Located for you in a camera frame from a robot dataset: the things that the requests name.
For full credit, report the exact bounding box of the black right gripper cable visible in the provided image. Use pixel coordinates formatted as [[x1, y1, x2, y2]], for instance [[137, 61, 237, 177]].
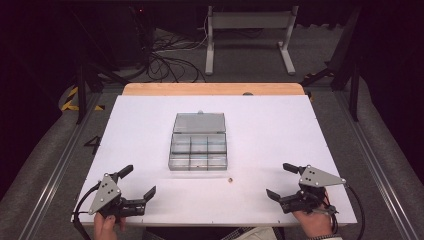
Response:
[[344, 184, 367, 240]]

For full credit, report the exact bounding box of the clear plastic compartment box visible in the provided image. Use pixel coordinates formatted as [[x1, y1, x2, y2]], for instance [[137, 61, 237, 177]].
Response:
[[167, 112, 229, 172]]

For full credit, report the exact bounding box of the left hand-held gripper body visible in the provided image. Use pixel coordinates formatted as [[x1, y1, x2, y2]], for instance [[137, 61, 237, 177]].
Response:
[[87, 171, 148, 220]]

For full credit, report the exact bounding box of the person's left hand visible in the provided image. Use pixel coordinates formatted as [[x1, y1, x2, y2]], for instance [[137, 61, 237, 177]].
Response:
[[93, 212, 127, 240]]

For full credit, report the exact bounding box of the yellow black hazard tape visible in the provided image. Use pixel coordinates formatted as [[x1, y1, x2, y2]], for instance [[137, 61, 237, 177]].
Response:
[[60, 86, 106, 112]]

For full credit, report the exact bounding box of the aluminium floor rail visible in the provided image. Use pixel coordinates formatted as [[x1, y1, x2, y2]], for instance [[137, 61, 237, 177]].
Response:
[[18, 91, 103, 240], [334, 89, 419, 240]]

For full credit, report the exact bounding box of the beaded wristband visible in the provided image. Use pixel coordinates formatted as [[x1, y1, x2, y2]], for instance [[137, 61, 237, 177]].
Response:
[[306, 233, 344, 240]]

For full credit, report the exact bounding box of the person's light clothing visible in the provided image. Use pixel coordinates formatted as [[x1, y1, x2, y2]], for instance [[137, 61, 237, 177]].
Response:
[[221, 226, 278, 240]]

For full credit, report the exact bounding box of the black tripod stand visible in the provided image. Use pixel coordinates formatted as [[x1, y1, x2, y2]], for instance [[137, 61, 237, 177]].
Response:
[[299, 6, 363, 123], [68, 9, 131, 126]]

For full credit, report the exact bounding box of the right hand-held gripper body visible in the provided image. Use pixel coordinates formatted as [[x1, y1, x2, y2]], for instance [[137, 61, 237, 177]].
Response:
[[279, 164, 347, 215]]

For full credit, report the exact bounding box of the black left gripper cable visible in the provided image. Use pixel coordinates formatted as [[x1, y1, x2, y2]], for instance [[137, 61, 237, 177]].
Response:
[[72, 181, 102, 240]]

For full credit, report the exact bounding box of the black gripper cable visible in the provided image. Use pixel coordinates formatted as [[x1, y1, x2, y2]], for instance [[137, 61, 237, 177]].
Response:
[[344, 184, 367, 240], [72, 181, 102, 240]]

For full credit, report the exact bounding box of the white metal stand frame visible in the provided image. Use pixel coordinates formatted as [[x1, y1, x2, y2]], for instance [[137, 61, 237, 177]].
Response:
[[204, 5, 300, 77]]

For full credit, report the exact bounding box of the person's right hand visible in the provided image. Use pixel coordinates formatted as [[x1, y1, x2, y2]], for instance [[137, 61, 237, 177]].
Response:
[[292, 196, 335, 239]]

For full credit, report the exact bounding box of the bundle of black floor cables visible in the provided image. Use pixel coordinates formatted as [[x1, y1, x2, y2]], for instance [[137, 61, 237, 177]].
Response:
[[145, 31, 208, 84]]

